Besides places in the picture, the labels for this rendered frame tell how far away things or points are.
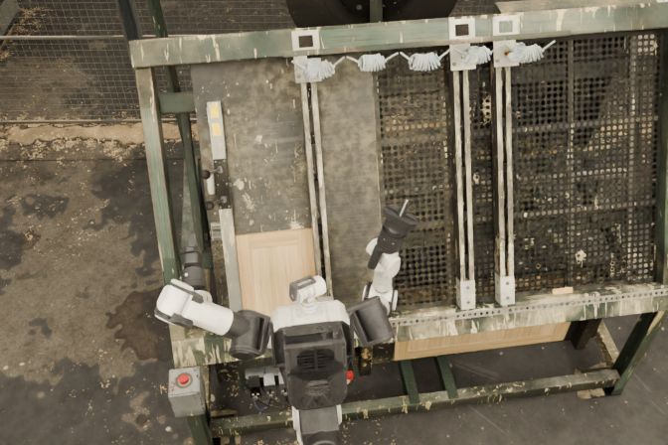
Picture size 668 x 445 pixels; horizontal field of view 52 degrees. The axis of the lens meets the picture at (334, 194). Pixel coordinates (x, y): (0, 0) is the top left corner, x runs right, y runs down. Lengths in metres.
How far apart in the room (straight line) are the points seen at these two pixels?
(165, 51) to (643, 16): 1.84
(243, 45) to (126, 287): 2.14
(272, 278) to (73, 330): 1.70
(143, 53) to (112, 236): 2.19
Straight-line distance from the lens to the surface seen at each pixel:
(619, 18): 2.95
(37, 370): 4.14
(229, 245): 2.75
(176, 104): 2.74
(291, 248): 2.78
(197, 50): 2.59
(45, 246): 4.70
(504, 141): 2.84
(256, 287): 2.83
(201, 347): 2.90
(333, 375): 2.29
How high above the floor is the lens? 3.28
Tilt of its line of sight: 45 degrees down
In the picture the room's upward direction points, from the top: straight up
